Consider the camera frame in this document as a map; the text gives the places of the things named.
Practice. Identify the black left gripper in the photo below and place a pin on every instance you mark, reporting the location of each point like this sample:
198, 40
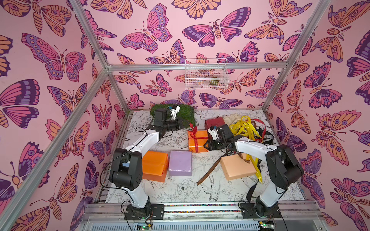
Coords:
178, 124

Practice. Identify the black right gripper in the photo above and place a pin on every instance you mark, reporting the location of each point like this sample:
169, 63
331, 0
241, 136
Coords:
213, 143

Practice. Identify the dark red gift box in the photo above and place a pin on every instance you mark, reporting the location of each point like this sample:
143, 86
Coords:
217, 121

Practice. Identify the small orange gift box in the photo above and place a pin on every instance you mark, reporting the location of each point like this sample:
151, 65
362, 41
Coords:
198, 141

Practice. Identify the peach gift box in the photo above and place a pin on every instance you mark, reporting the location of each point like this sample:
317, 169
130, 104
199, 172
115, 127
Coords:
236, 167

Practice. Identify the lilac gift box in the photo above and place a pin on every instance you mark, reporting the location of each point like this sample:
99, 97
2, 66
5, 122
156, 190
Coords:
180, 163

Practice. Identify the large orange gift box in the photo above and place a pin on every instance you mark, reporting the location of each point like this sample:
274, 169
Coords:
155, 166

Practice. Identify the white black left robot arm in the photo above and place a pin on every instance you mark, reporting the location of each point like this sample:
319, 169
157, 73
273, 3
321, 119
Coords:
126, 170

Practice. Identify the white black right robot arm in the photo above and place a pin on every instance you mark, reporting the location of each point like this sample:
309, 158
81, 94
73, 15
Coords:
283, 167

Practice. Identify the beige knit work glove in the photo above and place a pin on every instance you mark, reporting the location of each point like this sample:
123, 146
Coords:
232, 118

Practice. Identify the green artificial grass mat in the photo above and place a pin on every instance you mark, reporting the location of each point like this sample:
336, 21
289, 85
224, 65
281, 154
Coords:
186, 112

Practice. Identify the white wire basket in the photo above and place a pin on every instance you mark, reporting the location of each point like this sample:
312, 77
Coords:
206, 76

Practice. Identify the aluminium front rail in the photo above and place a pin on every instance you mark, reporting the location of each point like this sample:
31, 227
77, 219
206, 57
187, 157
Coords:
223, 216

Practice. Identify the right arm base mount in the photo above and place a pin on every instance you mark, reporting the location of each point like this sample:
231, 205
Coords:
257, 210

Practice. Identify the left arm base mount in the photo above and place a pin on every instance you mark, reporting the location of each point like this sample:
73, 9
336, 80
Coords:
150, 211

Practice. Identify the aluminium frame post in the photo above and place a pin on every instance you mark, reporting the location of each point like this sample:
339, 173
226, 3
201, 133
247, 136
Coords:
309, 28

